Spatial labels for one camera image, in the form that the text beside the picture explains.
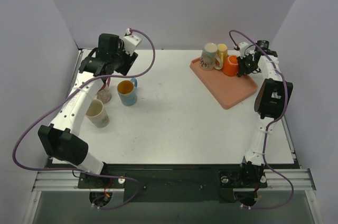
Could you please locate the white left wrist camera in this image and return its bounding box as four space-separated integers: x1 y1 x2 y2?
122 34 142 55

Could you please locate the cream dragon pattern mug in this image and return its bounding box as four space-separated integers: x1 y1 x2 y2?
86 99 109 128

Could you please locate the aluminium rail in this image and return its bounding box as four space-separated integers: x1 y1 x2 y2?
32 169 315 192

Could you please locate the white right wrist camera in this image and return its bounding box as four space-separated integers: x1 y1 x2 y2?
237 42 250 58

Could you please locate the pink floral mug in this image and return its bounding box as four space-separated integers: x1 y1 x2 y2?
97 79 111 104

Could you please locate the seashell coral mug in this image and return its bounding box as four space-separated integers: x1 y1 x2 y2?
200 43 218 71

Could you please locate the blue butterfly mug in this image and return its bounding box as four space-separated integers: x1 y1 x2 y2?
117 78 138 106

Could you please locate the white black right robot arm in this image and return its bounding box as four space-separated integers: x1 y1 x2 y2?
235 40 293 188

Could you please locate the yellow mug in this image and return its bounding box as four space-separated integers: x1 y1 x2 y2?
215 44 228 70

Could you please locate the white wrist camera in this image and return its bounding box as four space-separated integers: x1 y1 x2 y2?
122 34 142 55
237 42 250 58

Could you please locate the pink plastic tray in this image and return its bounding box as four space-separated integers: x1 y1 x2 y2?
190 58 258 110

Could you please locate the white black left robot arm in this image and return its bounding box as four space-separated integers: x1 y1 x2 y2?
38 31 142 188

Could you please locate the orange mug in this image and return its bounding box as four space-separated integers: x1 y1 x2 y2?
222 55 239 77

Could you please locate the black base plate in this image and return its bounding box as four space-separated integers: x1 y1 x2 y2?
78 164 267 203

